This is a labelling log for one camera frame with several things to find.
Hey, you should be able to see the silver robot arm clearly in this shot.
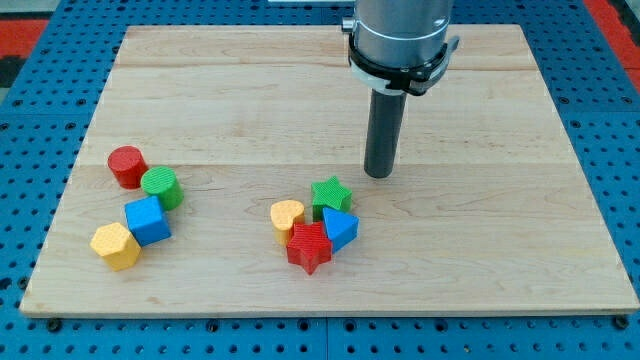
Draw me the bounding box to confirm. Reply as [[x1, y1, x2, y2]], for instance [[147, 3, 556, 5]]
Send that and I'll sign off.
[[342, 0, 459, 178]]

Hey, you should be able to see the blue triangle block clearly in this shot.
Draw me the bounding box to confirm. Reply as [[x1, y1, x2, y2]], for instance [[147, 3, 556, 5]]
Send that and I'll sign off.
[[323, 207, 359, 253]]

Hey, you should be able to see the blue cube block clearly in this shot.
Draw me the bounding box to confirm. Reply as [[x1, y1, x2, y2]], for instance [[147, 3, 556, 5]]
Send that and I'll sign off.
[[124, 196, 172, 247]]

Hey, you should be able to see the red star block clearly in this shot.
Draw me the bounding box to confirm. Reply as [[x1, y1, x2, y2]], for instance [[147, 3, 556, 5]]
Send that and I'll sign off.
[[286, 221, 333, 275]]

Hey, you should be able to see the yellow hexagon block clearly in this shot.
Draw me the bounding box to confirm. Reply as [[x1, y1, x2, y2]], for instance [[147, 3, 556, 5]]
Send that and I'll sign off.
[[89, 222, 141, 271]]

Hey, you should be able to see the red cylinder block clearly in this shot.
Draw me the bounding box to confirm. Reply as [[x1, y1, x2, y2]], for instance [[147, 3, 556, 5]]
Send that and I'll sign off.
[[107, 145, 148, 189]]

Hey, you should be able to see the green star block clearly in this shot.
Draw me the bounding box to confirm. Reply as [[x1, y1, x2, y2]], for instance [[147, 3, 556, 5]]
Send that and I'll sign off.
[[311, 176, 352, 222]]

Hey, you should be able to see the yellow heart block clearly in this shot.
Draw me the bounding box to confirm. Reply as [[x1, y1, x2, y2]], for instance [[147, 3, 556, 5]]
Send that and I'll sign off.
[[270, 200, 305, 246]]

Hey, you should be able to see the black clamp ring mount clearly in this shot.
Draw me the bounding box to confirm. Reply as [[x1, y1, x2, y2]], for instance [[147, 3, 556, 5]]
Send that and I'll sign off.
[[348, 35, 460, 96]]

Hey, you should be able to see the green cylinder block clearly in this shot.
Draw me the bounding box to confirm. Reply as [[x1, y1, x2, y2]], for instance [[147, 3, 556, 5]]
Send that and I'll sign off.
[[141, 166, 184, 211]]

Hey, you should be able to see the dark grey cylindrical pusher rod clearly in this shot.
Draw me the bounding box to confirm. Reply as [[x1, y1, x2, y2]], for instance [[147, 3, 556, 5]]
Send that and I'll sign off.
[[364, 90, 407, 178]]

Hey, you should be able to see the wooden board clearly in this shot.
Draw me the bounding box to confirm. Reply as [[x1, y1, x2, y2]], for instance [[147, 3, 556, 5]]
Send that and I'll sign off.
[[20, 25, 639, 319]]

